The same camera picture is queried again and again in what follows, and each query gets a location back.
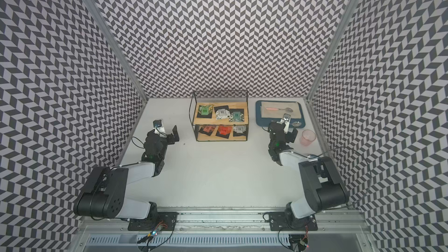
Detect red label tea bag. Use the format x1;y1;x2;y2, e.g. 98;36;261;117
199;125;217;136

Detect green grape oolong tea bag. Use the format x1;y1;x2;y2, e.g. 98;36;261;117
196;105;214;119

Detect bright red tea bag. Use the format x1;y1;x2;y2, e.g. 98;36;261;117
216;126;233;139

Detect white label black tea bag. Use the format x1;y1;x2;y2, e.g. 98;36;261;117
214;106;231;120

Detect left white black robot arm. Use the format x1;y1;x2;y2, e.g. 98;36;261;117
73;120;180;220

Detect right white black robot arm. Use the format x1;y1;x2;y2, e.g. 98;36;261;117
268;122;350;229

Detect grey label tea bag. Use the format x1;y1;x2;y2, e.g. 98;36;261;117
233;125;247;137

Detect silver spoon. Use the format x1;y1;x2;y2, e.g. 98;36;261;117
290;121;302;127

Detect pink plastic cup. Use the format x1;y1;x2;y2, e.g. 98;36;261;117
300;129;317;147

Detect teal tray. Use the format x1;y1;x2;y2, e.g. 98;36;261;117
255;100;306;128

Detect beige cloth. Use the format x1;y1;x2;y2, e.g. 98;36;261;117
261;101;302;119

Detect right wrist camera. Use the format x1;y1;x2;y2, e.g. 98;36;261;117
280;113;291;127

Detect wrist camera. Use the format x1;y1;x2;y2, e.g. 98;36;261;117
153;119;163;129
280;113;291;127

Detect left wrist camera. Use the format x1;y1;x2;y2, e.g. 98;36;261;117
153;119;163;129

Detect pink handled spoon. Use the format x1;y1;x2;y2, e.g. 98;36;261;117
265;107;293;113

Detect black wire wooden shelf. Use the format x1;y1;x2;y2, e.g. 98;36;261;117
189;90;249;142

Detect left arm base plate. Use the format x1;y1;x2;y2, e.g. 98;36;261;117
127;212;179;232

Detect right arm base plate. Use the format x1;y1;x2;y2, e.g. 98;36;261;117
263;212;318;232

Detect aluminium front rail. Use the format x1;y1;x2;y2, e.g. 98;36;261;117
75;207;372;235

